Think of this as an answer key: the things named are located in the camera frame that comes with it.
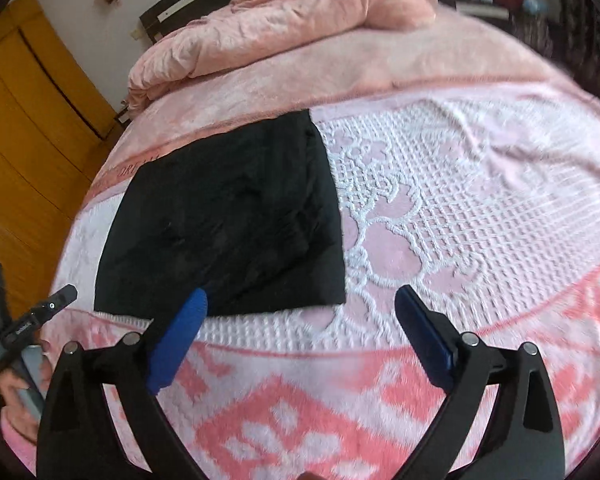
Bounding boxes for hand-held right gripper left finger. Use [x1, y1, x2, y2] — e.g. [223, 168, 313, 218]
[36, 287, 210, 480]

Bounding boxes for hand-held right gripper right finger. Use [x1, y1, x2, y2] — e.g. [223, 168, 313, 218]
[394, 284, 567, 480]

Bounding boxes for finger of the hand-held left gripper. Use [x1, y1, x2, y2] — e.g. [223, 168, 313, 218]
[2, 284, 78, 351]

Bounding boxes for black pants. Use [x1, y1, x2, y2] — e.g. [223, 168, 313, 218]
[93, 108, 348, 318]

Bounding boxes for person's left hand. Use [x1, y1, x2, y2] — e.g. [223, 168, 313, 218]
[0, 342, 48, 443]

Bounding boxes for pink patterned bed blanket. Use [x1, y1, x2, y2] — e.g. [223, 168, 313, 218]
[5, 7, 600, 480]

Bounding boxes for orange wooden wardrobe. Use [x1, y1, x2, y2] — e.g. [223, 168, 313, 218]
[0, 0, 127, 333]

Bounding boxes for pink plush comforter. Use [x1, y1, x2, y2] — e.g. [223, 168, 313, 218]
[126, 0, 437, 113]

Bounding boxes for black bed headboard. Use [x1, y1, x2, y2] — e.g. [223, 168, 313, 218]
[139, 0, 427, 45]

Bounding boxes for dark wooden railing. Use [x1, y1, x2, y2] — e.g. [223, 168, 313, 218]
[552, 0, 600, 101]

